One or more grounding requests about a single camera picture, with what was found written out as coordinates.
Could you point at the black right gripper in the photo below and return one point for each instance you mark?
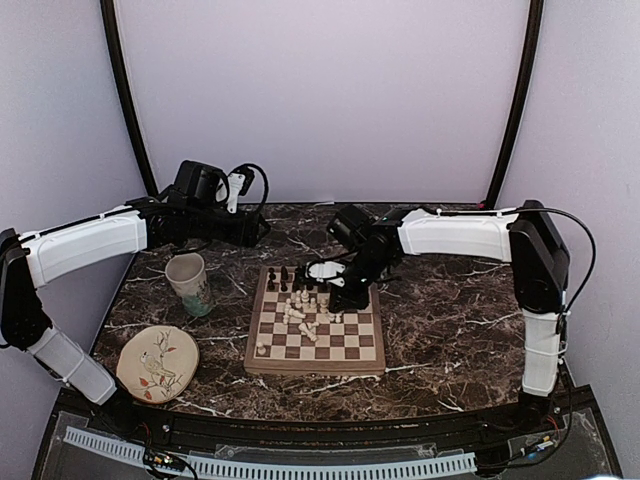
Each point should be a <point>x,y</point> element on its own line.
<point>358,301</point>

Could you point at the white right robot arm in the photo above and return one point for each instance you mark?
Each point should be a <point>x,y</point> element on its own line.
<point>525,239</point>

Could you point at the black chess rook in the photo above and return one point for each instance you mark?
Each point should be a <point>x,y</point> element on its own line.
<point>271,280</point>

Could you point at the left black frame post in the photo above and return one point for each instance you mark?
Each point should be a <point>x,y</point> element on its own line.
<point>125,96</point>

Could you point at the bird painted ceramic plate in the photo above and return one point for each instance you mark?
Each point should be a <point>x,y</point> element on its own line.
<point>158,364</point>

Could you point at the black frame post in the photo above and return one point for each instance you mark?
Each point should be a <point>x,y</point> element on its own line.
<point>521,88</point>
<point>125,96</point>

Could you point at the right black frame post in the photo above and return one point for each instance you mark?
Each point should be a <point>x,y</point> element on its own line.
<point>521,88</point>

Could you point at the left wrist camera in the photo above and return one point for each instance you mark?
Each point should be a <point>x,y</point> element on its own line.
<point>239,184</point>

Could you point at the grey slotted cable duct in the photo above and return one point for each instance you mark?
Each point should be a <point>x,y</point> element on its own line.
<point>252,463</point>

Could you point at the floral ceramic mug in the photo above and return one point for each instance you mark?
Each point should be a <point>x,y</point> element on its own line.
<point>188,277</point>

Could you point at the wooden chess board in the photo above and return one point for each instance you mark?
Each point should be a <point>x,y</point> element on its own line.
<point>301,337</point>

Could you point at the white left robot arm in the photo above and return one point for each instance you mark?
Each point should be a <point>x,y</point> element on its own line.
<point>41,260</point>

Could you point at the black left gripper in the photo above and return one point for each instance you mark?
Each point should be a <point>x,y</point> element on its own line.
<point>243,233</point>

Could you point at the black front rail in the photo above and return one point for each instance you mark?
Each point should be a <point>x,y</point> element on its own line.
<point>198,430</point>

